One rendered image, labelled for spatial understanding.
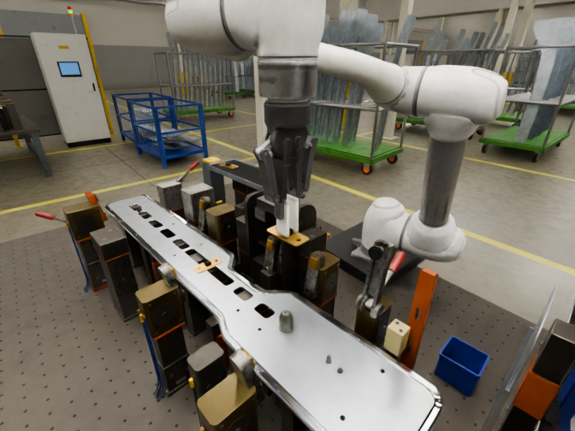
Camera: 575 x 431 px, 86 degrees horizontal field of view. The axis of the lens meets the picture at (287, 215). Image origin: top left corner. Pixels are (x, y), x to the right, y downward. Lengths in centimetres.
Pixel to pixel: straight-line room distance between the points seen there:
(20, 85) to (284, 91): 795
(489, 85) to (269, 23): 59
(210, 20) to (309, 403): 65
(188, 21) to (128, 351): 99
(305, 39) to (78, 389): 109
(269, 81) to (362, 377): 56
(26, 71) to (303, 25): 796
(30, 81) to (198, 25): 781
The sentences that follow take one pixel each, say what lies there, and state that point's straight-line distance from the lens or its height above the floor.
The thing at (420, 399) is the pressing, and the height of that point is 100.
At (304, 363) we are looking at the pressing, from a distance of 70.
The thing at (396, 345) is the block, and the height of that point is 103.
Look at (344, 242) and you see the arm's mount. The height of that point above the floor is 76.
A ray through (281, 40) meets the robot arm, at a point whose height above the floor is 158.
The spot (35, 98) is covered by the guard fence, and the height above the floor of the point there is 88.
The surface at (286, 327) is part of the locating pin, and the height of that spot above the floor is 102.
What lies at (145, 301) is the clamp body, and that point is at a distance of 83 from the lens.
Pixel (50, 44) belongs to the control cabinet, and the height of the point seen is 181.
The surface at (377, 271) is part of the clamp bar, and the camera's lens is 70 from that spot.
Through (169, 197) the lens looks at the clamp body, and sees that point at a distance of 148.
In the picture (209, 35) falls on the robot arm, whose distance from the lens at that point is 56.
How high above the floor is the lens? 155
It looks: 26 degrees down
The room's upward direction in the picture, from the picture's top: straight up
